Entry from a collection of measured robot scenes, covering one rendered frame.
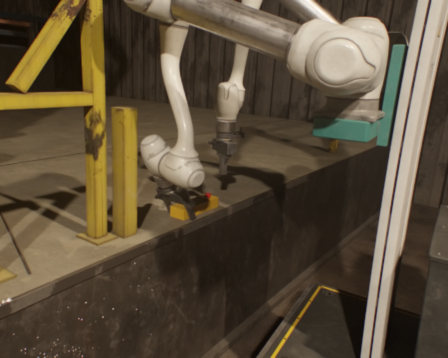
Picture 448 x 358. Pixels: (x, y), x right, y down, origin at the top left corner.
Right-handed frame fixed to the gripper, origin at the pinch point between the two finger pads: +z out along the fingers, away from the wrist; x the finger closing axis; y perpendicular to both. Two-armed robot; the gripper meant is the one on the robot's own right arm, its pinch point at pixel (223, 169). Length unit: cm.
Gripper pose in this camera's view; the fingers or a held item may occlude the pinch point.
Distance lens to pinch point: 190.5
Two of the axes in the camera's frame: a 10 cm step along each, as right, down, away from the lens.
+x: 5.0, 2.4, -8.3
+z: -0.5, 9.7, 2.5
